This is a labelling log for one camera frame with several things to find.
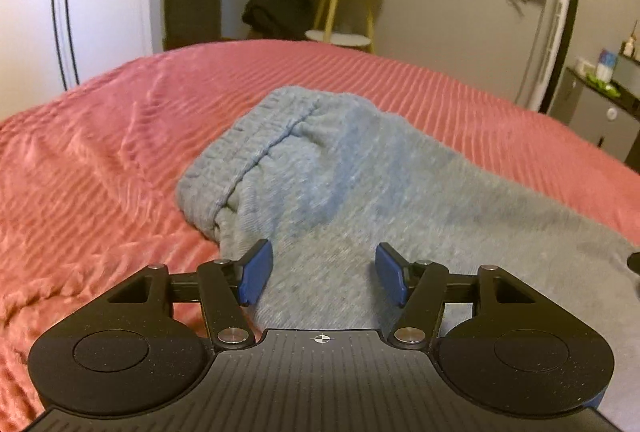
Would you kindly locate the white jar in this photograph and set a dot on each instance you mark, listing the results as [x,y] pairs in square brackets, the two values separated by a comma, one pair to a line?
[583,66]

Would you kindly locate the red ribbed blanket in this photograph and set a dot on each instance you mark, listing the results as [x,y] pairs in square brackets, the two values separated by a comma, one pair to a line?
[100,152]

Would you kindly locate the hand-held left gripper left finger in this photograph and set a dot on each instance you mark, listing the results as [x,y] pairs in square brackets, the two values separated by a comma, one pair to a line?
[255,273]

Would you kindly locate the yellow side table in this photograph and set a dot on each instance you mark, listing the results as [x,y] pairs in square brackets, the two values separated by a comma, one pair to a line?
[345,37]

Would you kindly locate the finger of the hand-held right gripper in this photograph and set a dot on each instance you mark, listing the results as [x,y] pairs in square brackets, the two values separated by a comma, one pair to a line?
[635,260]

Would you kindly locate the grey cabinet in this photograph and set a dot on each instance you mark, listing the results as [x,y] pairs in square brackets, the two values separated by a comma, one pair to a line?
[585,112]

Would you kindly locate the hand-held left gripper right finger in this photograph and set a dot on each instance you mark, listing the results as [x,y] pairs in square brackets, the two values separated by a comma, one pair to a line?
[391,273]

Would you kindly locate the green packet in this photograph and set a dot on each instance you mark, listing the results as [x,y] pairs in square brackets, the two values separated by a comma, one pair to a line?
[602,85]

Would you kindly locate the grey pants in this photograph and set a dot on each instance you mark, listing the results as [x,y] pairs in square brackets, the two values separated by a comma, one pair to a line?
[360,177]

